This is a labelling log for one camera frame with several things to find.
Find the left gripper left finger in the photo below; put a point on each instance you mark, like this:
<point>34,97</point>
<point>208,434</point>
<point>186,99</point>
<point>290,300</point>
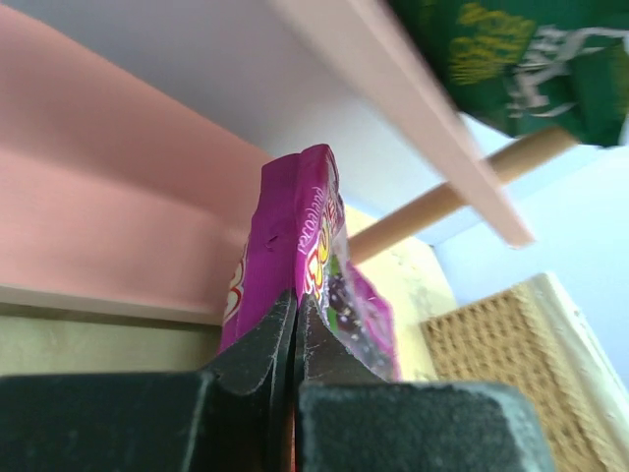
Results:
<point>230,415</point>

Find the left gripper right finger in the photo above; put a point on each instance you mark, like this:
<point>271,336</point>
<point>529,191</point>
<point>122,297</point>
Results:
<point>349,419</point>

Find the purple snack packet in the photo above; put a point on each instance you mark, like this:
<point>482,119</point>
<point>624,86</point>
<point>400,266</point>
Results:
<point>298,241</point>

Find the wicker basket with liner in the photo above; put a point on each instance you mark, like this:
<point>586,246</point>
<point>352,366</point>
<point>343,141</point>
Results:
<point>534,337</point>

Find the pink three-tier shelf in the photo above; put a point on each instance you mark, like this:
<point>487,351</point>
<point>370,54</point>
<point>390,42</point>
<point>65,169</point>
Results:
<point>133,133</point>

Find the green snack packet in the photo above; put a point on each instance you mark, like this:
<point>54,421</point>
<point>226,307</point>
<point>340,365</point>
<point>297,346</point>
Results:
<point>521,66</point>

